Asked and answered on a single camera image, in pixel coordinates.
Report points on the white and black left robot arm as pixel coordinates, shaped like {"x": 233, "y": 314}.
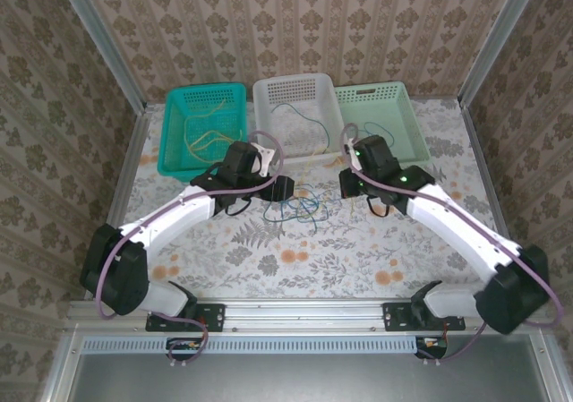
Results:
{"x": 174, "y": 216}

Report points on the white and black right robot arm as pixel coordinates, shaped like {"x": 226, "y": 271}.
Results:
{"x": 456, "y": 227}

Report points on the mint green plastic basket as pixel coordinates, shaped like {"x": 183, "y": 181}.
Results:
{"x": 380, "y": 106}

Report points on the teal plastic basket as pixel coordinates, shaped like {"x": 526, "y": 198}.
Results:
{"x": 197, "y": 102}

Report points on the floral patterned table cover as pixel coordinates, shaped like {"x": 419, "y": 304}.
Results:
{"x": 313, "y": 263}

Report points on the white plastic basket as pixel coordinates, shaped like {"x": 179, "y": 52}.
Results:
{"x": 313, "y": 91}

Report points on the grey metal panel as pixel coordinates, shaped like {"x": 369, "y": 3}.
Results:
{"x": 304, "y": 379}

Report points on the aluminium side rail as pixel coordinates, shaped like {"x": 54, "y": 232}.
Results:
{"x": 130, "y": 165}
{"x": 485, "y": 165}

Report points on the aluminium cross rail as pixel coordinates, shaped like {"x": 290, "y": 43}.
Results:
{"x": 304, "y": 314}

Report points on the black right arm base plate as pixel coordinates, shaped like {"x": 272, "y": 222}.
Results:
{"x": 394, "y": 317}

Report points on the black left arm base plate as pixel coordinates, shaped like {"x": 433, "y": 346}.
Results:
{"x": 215, "y": 317}

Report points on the aluminium frame post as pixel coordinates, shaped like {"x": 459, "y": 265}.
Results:
{"x": 500, "y": 39}
{"x": 105, "y": 44}

